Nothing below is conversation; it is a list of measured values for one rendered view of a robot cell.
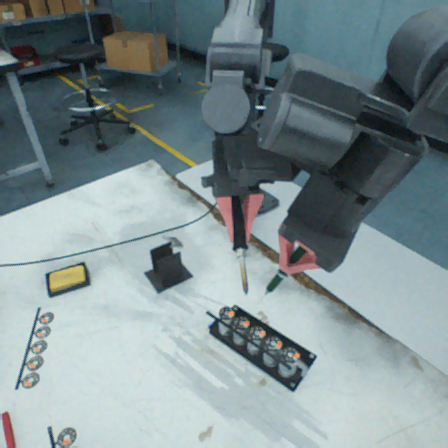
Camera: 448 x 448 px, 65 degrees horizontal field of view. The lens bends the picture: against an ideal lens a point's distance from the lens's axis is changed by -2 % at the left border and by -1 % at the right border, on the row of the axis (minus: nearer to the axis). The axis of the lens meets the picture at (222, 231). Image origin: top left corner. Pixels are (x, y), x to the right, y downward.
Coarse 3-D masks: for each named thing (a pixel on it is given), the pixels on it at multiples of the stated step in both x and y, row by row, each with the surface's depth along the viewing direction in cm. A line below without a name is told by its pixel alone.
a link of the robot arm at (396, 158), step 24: (360, 120) 26; (384, 120) 27; (360, 144) 28; (384, 144) 26; (408, 144) 27; (336, 168) 30; (360, 168) 28; (384, 168) 27; (408, 168) 27; (360, 192) 29; (384, 192) 29
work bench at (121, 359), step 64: (64, 192) 90; (128, 192) 90; (192, 192) 90; (0, 256) 73; (128, 256) 73; (192, 256) 73; (256, 256) 73; (0, 320) 61; (64, 320) 61; (128, 320) 61; (192, 320) 61; (320, 320) 61; (0, 384) 53; (64, 384) 53; (128, 384) 53; (192, 384) 53; (256, 384) 53; (320, 384) 53; (384, 384) 53
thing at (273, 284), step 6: (300, 246) 40; (294, 252) 41; (300, 252) 40; (294, 258) 41; (300, 258) 41; (282, 270) 43; (276, 276) 44; (282, 276) 43; (288, 276) 43; (270, 282) 46; (276, 282) 45; (270, 288) 46
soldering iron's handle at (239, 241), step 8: (232, 200) 56; (240, 200) 57; (232, 208) 56; (240, 208) 56; (232, 216) 55; (240, 216) 55; (240, 224) 54; (240, 232) 54; (240, 240) 53; (232, 248) 54
